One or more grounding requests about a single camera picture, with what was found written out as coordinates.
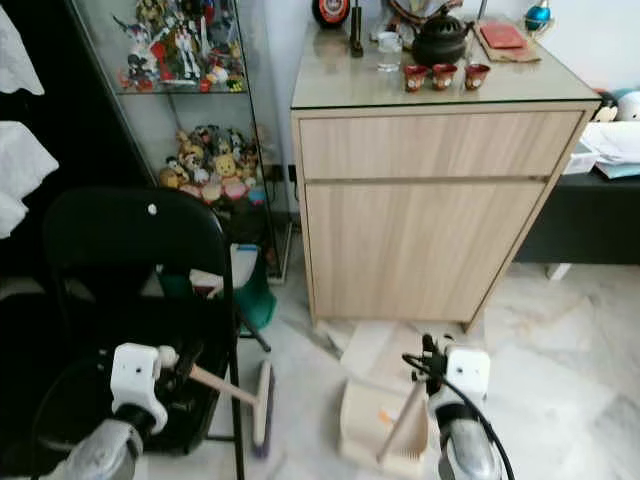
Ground beige long-handled broom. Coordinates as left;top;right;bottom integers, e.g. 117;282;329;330
190;358;276;461

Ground green box with white lid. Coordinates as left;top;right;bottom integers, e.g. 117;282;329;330
160;243;276;331

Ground black folding chair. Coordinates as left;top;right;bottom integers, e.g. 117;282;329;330
43;187;276;480

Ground yellow bear plush toy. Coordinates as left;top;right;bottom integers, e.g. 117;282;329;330
215;153;248;198

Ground black low console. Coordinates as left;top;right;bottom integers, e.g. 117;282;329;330
515;170;640;266

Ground glass display cabinet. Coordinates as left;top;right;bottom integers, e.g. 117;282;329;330
65;0;296;281

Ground white lace tablecloth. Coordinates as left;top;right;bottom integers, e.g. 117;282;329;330
0;120;61;239

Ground black upright piano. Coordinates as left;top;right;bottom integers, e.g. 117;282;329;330
0;0;151;301

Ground small red tea cup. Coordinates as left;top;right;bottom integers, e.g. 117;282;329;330
432;63;459;92
464;63;492;91
403;64;429;93

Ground clear drinking glass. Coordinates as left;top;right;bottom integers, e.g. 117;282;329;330
375;31;403;73

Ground white robot figurine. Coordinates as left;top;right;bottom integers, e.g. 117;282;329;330
175;20;211;83

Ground beige place mat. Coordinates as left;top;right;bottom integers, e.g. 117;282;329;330
473;25;543;64

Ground slim black bottle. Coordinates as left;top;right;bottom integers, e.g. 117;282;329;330
349;0;365;58

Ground red flat tray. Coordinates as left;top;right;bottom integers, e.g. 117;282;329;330
478;22;529;51

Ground brown wooden decorative stand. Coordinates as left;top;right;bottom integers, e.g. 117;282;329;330
380;0;466;26

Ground blue round ornament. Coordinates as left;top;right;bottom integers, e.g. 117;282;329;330
523;3;554;33

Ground white lace runner cloth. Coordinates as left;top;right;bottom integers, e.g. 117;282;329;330
0;8;33;98

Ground round black red ornament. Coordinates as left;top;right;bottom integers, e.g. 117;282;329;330
311;0;351;29

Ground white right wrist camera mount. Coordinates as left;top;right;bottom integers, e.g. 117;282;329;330
445;347;491;401

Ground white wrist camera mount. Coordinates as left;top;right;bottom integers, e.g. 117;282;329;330
445;347;491;401
110;343;173;426

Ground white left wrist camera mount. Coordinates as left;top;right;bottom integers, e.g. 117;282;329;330
110;343;173;426

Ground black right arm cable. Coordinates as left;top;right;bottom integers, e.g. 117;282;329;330
400;352;518;480

